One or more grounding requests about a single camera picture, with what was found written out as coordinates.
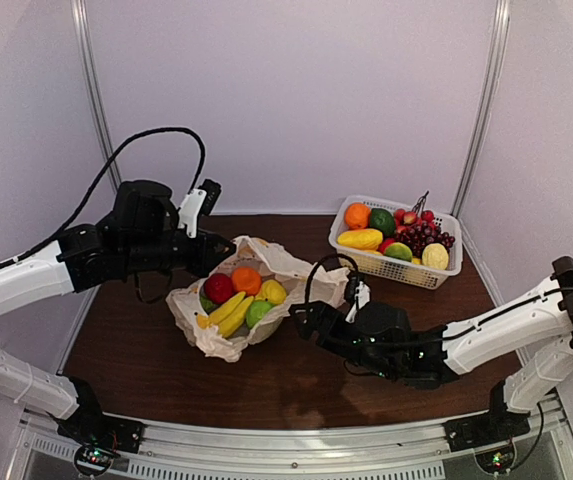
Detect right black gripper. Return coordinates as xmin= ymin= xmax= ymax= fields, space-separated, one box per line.
xmin=289 ymin=303 xmax=397 ymax=382

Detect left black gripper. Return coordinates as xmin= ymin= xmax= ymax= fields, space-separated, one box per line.
xmin=123 ymin=226 xmax=236 ymax=278

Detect beige plastic bag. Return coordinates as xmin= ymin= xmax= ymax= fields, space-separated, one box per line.
xmin=165 ymin=234 xmax=352 ymax=364

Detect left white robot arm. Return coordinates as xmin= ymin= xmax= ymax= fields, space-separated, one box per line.
xmin=0 ymin=180 xmax=236 ymax=444

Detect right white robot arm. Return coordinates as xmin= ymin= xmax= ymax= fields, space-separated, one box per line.
xmin=289 ymin=256 xmax=573 ymax=442

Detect red apple in bag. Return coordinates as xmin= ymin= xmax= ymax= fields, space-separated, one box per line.
xmin=203 ymin=273 xmax=235 ymax=305

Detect orange in bag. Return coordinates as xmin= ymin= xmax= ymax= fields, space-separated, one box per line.
xmin=230 ymin=266 xmax=263 ymax=296

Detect green apple in bag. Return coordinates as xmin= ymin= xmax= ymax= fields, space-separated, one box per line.
xmin=245 ymin=300 xmax=274 ymax=329

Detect yellow banana bunch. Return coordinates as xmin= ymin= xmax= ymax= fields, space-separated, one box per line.
xmin=208 ymin=292 xmax=255 ymax=338

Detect white plastic basket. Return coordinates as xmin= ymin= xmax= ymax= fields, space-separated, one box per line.
xmin=328 ymin=195 xmax=463 ymax=290

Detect red apple in basket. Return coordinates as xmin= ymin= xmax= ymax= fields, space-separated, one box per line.
xmin=378 ymin=238 xmax=395 ymax=254

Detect green yellow mango in basket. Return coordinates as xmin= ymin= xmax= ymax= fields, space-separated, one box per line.
xmin=384 ymin=242 xmax=413 ymax=262

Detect orange in basket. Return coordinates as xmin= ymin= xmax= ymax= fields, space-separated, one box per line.
xmin=344 ymin=202 xmax=371 ymax=230

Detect green lime in basket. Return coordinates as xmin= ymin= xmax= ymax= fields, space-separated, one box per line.
xmin=369 ymin=208 xmax=397 ymax=238

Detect red cherries in basket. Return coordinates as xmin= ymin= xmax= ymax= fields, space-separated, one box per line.
xmin=393 ymin=209 xmax=435 ymax=226

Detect yellow lemon in basket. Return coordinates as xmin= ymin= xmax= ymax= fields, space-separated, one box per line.
xmin=421 ymin=243 xmax=450 ymax=270

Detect red grape bunch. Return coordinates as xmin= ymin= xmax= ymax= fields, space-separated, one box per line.
xmin=393 ymin=191 xmax=456 ymax=259

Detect right black cable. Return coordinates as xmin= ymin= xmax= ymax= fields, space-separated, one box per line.
xmin=303 ymin=253 xmax=362 ymax=311

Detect black cable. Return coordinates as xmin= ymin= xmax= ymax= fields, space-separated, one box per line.
xmin=303 ymin=253 xmax=362 ymax=311
xmin=0 ymin=126 xmax=207 ymax=281

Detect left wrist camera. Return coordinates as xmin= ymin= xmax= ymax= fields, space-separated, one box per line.
xmin=178 ymin=179 xmax=222 ymax=239

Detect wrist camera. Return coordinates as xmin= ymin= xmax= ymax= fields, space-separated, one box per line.
xmin=178 ymin=179 xmax=222 ymax=239
xmin=344 ymin=272 xmax=371 ymax=323

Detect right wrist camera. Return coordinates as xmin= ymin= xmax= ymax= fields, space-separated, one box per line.
xmin=344 ymin=272 xmax=371 ymax=323

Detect left aluminium corner post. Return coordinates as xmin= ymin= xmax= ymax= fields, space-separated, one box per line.
xmin=70 ymin=0 xmax=135 ymax=224

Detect aluminium corner post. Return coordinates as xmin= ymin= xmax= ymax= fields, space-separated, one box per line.
xmin=451 ymin=0 xmax=511 ymax=218
xmin=70 ymin=0 xmax=135 ymax=224

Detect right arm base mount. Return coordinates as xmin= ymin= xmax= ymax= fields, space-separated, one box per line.
xmin=443 ymin=412 xmax=530 ymax=476

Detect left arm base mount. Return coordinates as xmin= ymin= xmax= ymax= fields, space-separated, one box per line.
xmin=53 ymin=407 xmax=144 ymax=478

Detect left black cable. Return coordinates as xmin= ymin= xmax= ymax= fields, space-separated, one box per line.
xmin=0 ymin=126 xmax=207 ymax=281

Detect aluminium front rail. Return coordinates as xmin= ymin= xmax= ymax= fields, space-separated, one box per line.
xmin=5 ymin=394 xmax=573 ymax=480

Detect right aluminium corner post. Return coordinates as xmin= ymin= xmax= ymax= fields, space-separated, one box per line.
xmin=451 ymin=0 xmax=511 ymax=218

